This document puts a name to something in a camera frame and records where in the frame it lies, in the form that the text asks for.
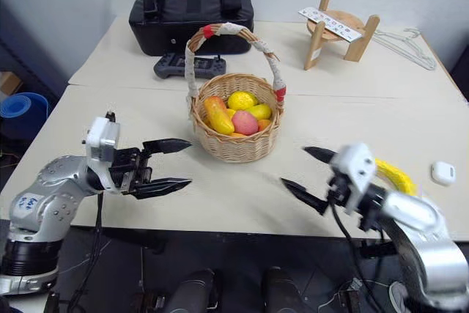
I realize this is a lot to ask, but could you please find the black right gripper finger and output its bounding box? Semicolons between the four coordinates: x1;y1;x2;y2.
303;146;337;166
281;177;333;217

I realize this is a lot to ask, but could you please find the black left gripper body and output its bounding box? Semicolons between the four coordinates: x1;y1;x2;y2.
108;147;153;196

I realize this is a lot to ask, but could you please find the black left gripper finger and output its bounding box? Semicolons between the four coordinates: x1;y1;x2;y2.
141;138;193;158
128;177;193;201

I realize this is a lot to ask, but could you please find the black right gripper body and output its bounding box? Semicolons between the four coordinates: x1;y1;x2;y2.
326;175;350;208

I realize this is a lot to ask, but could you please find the long orange yellow mango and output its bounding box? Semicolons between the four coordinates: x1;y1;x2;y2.
203;95;236;136

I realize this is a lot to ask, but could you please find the yellow banana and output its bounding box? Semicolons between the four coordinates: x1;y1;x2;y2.
373;158;419;197

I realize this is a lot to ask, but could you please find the yellow green pear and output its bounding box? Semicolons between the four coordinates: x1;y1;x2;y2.
245;103;273;121

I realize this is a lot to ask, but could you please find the grey handheld controller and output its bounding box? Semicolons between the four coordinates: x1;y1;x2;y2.
152;52;229;81

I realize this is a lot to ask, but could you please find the pink peach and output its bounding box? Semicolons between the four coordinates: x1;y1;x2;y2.
231;109;260;136

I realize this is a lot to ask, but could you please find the round yellow lemon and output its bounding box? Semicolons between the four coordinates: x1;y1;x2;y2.
227;90;259;112

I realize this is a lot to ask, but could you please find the dark rounded shape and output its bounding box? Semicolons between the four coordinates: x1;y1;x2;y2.
261;266;306;313
169;268;218;313

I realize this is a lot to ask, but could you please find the small white case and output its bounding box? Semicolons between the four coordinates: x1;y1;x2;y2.
429;161;457;187

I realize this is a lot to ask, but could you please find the black padded bag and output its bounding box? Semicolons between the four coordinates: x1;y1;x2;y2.
128;0;258;57

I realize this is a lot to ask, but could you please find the white sneaker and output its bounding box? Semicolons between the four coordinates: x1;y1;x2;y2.
388;281;412;313

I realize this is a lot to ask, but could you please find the blue roll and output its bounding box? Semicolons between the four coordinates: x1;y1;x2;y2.
0;92;50;141

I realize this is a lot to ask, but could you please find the white printed card strip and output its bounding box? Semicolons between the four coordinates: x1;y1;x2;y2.
298;7;364;44

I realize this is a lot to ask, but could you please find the wooden stand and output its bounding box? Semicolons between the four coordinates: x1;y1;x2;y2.
303;0;381;71

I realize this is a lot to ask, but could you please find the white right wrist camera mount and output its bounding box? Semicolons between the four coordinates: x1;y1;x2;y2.
328;141;378;216

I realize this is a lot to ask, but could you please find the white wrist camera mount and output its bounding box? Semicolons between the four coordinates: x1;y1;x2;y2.
85;111;122;195
328;141;378;216

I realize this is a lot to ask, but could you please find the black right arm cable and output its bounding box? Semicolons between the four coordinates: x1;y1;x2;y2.
328;195;378;313

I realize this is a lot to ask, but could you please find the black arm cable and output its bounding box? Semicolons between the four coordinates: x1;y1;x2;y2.
69;190;108;313
328;195;378;313

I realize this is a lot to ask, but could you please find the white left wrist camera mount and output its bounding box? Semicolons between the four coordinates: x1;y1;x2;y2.
85;111;122;195

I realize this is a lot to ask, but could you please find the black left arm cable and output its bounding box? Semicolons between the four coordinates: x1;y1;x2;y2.
69;190;108;313

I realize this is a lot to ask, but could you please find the wicker basket with taped handle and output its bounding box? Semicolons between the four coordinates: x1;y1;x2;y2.
184;22;289;164

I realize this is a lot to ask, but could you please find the white wire hanger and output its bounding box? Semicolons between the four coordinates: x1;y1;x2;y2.
372;27;439;71

